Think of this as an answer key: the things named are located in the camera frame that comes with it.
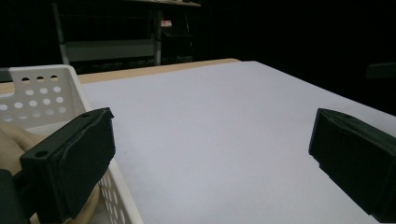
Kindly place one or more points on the white perforated plastic basket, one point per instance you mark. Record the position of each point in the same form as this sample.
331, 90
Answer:
46, 77

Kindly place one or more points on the dark grey basket clip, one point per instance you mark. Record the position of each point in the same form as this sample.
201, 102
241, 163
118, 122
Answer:
4, 75

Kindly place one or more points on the beige cloth garment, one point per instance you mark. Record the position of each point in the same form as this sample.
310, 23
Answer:
12, 146

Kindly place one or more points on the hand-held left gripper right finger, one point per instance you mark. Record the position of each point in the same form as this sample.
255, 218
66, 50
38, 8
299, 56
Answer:
355, 161

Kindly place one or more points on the white table cover sheet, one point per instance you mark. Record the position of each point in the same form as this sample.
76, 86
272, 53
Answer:
218, 124

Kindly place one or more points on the small red white sticker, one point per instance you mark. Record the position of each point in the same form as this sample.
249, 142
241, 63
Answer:
166, 23

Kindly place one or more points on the white-legged background desk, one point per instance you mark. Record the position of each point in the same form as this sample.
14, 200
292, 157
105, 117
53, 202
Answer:
109, 49

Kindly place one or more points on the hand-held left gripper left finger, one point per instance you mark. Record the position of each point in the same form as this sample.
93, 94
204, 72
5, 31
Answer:
68, 165

